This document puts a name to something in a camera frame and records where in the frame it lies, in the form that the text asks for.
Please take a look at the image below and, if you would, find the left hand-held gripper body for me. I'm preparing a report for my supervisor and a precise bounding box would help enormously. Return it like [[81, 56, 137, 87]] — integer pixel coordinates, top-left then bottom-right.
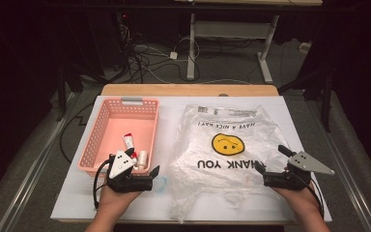
[[105, 149, 154, 193]]

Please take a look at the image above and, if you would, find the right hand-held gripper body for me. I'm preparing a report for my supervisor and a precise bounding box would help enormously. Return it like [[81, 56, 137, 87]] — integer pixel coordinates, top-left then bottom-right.
[[263, 151, 336, 191]]

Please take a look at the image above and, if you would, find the red and white tube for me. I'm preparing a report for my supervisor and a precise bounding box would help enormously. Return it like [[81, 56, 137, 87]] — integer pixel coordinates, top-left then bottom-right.
[[122, 132, 135, 151]]

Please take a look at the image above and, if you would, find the small white bottle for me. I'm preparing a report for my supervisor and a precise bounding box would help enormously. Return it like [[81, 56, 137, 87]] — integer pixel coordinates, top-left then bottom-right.
[[136, 150, 150, 170]]

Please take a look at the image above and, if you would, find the pink plastic basket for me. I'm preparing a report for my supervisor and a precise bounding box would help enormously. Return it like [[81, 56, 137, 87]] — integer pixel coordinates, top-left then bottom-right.
[[76, 96, 160, 179]]

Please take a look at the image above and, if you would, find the clear plastic bag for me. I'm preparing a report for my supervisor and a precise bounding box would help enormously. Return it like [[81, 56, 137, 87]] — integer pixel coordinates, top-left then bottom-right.
[[168, 103, 293, 225]]

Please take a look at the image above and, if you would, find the person's left hand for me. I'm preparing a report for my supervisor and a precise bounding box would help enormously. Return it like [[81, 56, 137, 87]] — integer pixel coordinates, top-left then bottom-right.
[[98, 186, 143, 215]]

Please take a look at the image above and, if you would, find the person's right hand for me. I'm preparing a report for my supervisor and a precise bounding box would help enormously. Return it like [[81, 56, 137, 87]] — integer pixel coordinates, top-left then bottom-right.
[[271, 185, 323, 218]]

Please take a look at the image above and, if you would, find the white table board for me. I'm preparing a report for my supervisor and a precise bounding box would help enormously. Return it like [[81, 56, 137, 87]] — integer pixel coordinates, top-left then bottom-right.
[[50, 95, 332, 223]]

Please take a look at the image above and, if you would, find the black stand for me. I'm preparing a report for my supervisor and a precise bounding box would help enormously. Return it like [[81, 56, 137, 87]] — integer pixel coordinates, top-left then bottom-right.
[[278, 64, 336, 133], [56, 61, 90, 123]]

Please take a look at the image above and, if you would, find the wooden table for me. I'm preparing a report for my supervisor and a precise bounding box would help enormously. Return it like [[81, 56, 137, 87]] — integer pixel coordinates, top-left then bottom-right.
[[100, 83, 279, 98]]

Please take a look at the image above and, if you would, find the left hand-held gripper cable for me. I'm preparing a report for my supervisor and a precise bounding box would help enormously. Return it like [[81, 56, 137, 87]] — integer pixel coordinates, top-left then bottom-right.
[[92, 154, 115, 211]]

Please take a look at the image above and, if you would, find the hand-held gripper cable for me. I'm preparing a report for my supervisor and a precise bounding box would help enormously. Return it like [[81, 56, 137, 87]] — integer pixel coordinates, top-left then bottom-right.
[[92, 154, 115, 211], [302, 177, 326, 220]]

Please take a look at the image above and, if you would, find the right hand-held gripper cable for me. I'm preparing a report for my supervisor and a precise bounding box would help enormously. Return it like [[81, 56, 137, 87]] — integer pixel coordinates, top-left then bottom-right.
[[302, 177, 326, 220]]

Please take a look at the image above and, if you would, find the metal floor rail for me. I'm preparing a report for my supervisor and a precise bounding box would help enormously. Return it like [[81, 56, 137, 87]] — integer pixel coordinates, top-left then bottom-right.
[[0, 93, 78, 232], [305, 100, 371, 232]]

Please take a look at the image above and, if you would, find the black floor cable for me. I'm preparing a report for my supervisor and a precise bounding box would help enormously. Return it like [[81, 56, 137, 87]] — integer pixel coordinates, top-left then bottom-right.
[[59, 101, 95, 163]]

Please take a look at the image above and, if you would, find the tangle of floor cables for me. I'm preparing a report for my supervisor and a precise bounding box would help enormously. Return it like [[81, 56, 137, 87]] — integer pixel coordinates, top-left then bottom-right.
[[119, 22, 202, 85]]

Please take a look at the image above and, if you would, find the white desk frame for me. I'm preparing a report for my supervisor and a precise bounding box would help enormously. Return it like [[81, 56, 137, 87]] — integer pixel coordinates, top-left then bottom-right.
[[186, 13, 279, 85]]

